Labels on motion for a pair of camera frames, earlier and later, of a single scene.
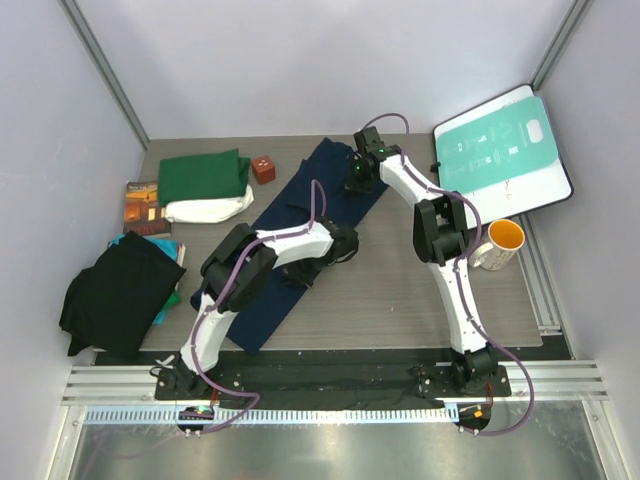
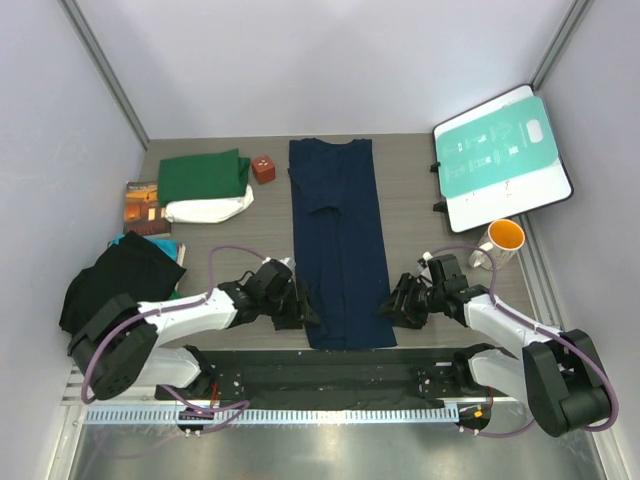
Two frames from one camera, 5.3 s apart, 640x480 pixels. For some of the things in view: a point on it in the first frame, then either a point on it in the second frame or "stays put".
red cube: [264, 170] stays put
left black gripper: [295, 275] -> [300, 312]
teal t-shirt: [169, 247] stays put
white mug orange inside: [505, 237] stays put
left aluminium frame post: [97, 60] stays put
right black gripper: [352, 184] -> [410, 317]
